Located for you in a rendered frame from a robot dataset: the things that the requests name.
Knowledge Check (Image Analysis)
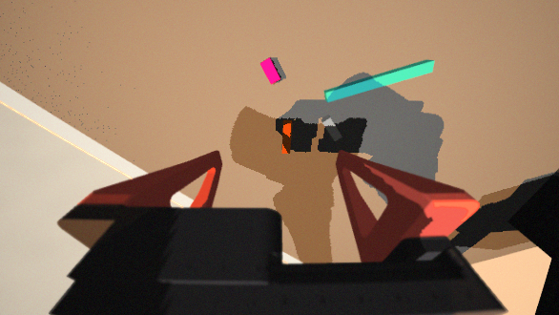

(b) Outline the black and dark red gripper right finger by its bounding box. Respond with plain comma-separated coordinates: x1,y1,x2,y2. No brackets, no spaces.
336,150,480,263

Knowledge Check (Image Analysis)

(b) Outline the orange rod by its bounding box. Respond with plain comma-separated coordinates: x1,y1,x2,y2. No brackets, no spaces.
282,120,292,154

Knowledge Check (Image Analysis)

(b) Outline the turquoise green rod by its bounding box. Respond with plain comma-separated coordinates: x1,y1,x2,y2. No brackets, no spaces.
324,60,434,102

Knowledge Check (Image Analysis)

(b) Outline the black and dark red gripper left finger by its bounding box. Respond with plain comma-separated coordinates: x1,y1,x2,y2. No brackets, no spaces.
78,151,222,207

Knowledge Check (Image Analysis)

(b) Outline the small magenta block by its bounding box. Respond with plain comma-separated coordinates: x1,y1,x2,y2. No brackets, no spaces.
260,57,280,84

